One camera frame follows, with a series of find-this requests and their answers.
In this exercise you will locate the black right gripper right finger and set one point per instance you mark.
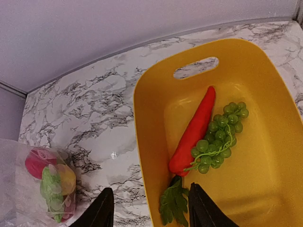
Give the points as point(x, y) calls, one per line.
point(203, 212)

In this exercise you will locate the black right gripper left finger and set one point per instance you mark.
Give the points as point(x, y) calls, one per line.
point(100, 213)

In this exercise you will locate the red toy chili pepper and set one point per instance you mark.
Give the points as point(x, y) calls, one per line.
point(173, 202)

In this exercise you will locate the red toy apple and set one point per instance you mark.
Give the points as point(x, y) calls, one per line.
point(69, 205)

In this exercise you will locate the yellow toy pepper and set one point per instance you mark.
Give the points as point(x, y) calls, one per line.
point(68, 179)

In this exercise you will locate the green toy cucumber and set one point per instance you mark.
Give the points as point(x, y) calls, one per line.
point(51, 191)

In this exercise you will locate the clear zip top bag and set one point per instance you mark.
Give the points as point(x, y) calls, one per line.
point(21, 203)

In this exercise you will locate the red toy tomato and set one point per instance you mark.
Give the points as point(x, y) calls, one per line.
point(37, 160)

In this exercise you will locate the dark green toy broccoli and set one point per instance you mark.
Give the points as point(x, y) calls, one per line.
point(215, 147)

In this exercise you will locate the yellow plastic basket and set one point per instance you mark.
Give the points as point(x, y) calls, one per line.
point(261, 183)

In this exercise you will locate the left aluminium frame post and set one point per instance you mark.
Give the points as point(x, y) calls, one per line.
point(13, 89)

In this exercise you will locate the aluminium frame post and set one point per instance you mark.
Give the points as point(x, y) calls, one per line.
point(298, 14)
point(13, 89)

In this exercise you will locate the right aluminium frame post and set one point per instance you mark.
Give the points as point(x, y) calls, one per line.
point(298, 14)

